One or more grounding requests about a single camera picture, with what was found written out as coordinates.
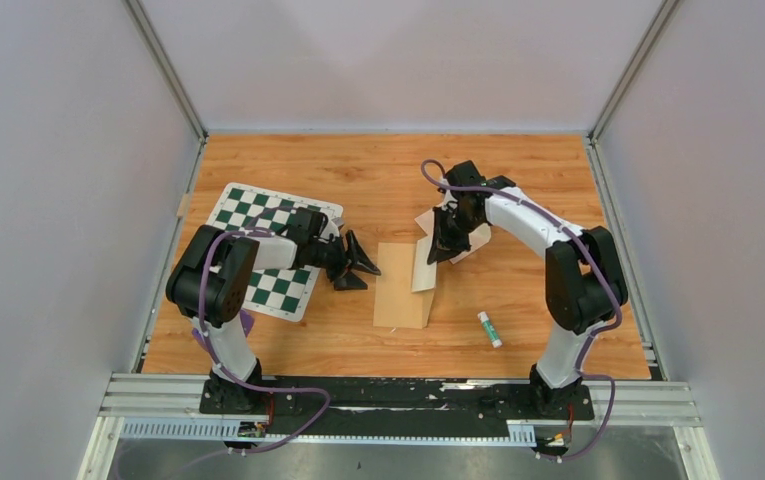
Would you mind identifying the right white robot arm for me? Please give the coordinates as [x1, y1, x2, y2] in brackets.
[422, 161, 628, 418]

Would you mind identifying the purple plastic piece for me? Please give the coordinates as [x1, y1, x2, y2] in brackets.
[191, 309, 255, 350]

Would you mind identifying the green white chessboard mat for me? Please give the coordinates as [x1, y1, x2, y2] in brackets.
[206, 182, 343, 323]

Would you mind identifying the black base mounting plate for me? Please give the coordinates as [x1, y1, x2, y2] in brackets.
[199, 376, 594, 437]

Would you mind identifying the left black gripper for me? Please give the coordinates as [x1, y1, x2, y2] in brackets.
[309, 231, 381, 292]

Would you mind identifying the tan kraft envelope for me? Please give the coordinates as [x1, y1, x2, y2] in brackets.
[373, 236, 437, 329]

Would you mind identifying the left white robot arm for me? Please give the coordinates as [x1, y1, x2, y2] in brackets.
[166, 207, 381, 413]

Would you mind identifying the aluminium frame rail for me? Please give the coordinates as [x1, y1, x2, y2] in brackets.
[78, 374, 718, 479]

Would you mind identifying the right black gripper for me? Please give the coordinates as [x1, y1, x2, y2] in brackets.
[428, 207, 482, 267]

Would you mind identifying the white green glue stick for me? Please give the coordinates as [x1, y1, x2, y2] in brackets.
[478, 311, 503, 348]

